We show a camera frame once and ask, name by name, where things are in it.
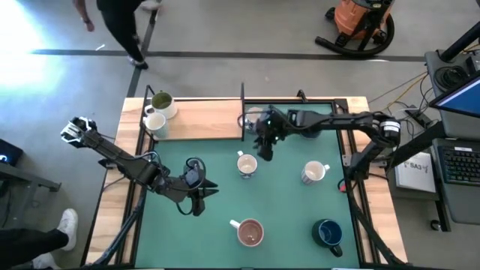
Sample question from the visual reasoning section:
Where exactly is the person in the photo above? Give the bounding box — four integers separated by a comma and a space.
0, 208, 80, 270
73, 0, 163, 71

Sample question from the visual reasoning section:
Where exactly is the grey metal stand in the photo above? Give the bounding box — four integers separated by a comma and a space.
0, 160, 63, 230

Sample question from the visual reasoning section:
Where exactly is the grey equipment cart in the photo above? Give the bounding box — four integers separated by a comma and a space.
423, 48, 480, 226

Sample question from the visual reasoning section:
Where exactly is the dark navy mug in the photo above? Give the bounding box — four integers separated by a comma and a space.
310, 218, 344, 258

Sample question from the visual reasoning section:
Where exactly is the black vacuum hose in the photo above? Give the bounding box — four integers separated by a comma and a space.
314, 13, 396, 59

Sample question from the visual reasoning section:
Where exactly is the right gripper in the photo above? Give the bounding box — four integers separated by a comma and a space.
255, 105, 290, 162

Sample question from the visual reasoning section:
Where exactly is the white mug green inside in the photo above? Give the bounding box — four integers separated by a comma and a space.
143, 91, 179, 120

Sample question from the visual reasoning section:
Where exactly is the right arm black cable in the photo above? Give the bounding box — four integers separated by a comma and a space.
236, 112, 263, 131

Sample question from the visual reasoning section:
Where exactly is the black tablet device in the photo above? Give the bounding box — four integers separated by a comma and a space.
0, 138, 24, 168

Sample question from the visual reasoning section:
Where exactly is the black keyboard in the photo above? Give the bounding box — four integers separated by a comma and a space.
436, 144, 480, 188

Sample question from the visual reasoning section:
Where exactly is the blue-screen monitor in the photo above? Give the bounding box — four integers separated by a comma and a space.
429, 70, 480, 119

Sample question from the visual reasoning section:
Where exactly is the coiled black cable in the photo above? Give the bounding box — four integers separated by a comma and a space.
433, 65, 469, 91

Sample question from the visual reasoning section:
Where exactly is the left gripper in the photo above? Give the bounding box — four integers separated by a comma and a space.
166, 175, 221, 218

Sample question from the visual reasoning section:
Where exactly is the orange shop vacuum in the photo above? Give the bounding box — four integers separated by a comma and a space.
332, 0, 394, 41

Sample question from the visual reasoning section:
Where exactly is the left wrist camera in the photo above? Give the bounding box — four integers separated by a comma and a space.
184, 164, 206, 188

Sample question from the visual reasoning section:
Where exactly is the red white patterned mug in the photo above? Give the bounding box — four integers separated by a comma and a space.
301, 160, 332, 186

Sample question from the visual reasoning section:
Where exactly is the white mug red-brown inside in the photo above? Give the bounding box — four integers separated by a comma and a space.
229, 217, 265, 248

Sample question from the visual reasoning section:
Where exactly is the white shoe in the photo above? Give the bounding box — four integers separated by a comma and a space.
31, 252, 62, 270
55, 208, 80, 252

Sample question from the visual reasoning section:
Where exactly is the black power strip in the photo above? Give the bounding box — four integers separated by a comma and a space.
403, 106, 432, 128

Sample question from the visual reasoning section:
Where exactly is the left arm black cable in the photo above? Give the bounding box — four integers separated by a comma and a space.
174, 156, 208, 218

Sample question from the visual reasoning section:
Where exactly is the yellow floor cable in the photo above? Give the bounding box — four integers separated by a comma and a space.
369, 73, 428, 113

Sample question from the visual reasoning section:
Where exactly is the green table mat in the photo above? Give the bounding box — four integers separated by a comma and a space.
133, 101, 362, 269

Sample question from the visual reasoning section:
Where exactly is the black monitor pole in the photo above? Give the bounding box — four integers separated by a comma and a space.
439, 22, 480, 63

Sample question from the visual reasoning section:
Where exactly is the wooden shelf black frame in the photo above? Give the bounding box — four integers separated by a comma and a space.
140, 82, 247, 143

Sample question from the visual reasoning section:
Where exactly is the green patterned mug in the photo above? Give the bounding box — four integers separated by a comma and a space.
142, 111, 170, 140

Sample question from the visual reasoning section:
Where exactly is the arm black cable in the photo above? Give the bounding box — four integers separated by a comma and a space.
174, 156, 208, 218
236, 112, 263, 131

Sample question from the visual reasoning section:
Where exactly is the white labelled box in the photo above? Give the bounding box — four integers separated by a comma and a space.
394, 151, 437, 194

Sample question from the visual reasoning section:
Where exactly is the black table frame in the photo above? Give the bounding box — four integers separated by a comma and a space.
80, 82, 410, 269

